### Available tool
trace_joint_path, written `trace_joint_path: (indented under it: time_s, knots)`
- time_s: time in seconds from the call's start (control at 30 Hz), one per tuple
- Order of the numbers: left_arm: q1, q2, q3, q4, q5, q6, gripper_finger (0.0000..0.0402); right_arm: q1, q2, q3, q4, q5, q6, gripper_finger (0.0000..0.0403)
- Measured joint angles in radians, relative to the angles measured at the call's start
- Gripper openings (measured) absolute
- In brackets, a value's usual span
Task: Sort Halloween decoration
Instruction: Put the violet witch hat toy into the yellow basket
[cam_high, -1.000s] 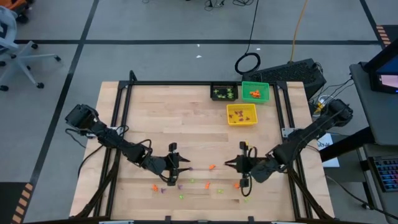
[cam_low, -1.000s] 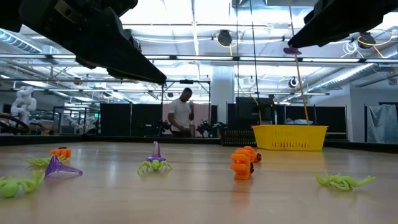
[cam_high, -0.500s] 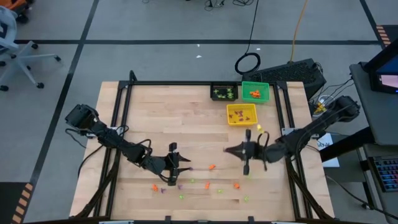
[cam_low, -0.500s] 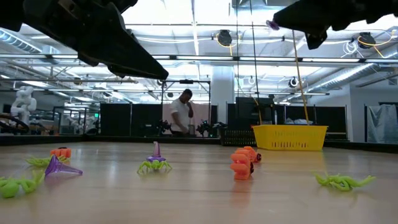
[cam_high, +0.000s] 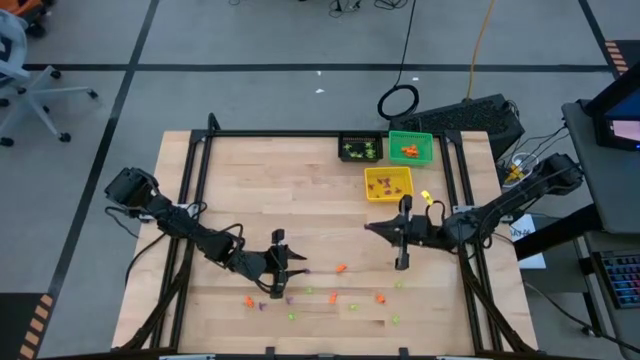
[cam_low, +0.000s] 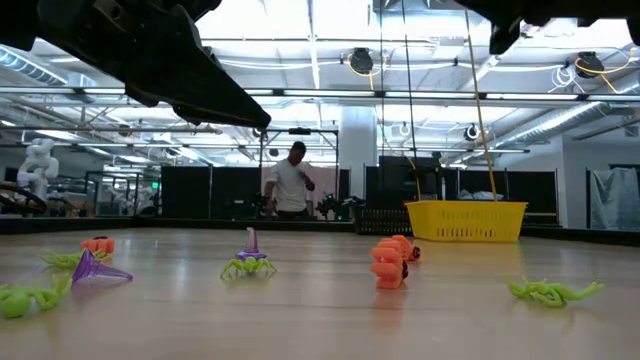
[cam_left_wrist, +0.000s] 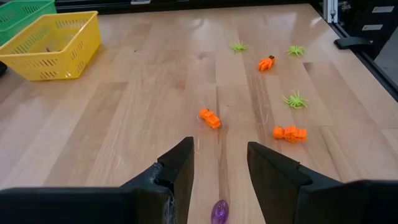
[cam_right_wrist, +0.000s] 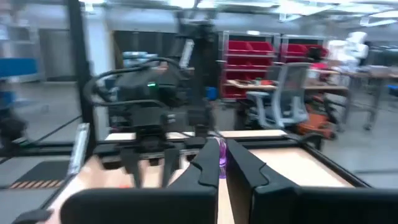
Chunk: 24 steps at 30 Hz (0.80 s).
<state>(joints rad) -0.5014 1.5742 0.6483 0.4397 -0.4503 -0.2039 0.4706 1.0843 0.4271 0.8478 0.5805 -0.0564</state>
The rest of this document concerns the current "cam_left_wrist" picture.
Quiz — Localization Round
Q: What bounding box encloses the green plastic spider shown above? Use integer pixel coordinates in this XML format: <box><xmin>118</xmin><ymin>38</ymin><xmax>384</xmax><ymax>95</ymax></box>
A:
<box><xmin>229</xmin><ymin>42</ymin><xmax>249</xmax><ymax>53</ymax></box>
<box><xmin>281</xmin><ymin>90</ymin><xmax>310</xmax><ymax>110</ymax></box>
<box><xmin>285</xmin><ymin>45</ymin><xmax>307</xmax><ymax>58</ymax></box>

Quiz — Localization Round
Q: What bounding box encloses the silver metal bracket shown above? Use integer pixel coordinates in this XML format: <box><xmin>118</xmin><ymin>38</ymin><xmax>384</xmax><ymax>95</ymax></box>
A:
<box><xmin>322</xmin><ymin>0</ymin><xmax>338</xmax><ymax>24</ymax></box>

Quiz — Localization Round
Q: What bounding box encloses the orange plastic pumpkin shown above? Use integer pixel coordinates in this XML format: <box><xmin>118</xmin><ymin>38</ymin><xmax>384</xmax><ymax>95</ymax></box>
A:
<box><xmin>257</xmin><ymin>55</ymin><xmax>276</xmax><ymax>72</ymax></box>
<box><xmin>198</xmin><ymin>108</ymin><xmax>222</xmax><ymax>130</ymax></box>
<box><xmin>272</xmin><ymin>125</ymin><xmax>308</xmax><ymax>144</ymax></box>

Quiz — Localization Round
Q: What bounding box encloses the green plastic mesh basket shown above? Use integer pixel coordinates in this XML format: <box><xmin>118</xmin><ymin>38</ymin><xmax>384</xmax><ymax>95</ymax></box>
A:
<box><xmin>0</xmin><ymin>0</ymin><xmax>57</xmax><ymax>47</ymax></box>

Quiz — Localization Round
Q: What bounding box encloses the yellow plastic mesh basket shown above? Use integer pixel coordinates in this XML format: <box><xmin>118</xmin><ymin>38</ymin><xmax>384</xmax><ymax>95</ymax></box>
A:
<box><xmin>0</xmin><ymin>11</ymin><xmax>103</xmax><ymax>82</ymax></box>

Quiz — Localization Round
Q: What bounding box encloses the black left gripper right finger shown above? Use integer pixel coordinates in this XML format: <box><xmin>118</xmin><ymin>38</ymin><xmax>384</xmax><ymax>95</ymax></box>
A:
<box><xmin>247</xmin><ymin>141</ymin><xmax>398</xmax><ymax>224</ymax></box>

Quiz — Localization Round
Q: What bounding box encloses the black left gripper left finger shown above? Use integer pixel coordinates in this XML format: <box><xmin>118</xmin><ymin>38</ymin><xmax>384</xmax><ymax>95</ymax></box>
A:
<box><xmin>0</xmin><ymin>136</ymin><xmax>195</xmax><ymax>224</ymax></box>

